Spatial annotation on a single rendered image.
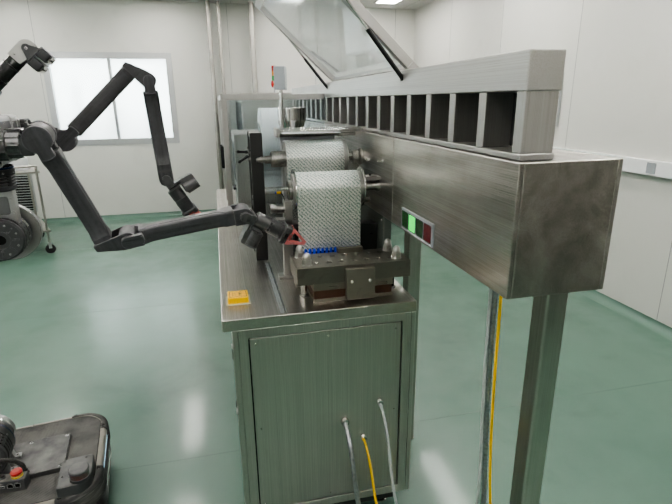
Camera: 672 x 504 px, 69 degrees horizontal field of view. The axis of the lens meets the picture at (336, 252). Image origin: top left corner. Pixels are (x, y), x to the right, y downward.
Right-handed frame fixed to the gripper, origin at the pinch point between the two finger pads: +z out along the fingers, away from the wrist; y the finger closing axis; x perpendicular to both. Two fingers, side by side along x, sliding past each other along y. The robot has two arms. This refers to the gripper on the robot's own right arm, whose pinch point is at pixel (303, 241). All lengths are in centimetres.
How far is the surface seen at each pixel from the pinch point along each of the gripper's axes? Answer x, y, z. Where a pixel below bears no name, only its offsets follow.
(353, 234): 11.0, 0.2, 15.7
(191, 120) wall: -7, -556, -65
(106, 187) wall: -143, -556, -125
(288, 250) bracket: -6.8, -7.8, -1.3
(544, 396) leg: 4, 77, 55
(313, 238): 2.9, 0.2, 2.7
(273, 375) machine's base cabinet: -41.1, 25.5, 6.0
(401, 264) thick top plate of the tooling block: 11.4, 19.9, 29.3
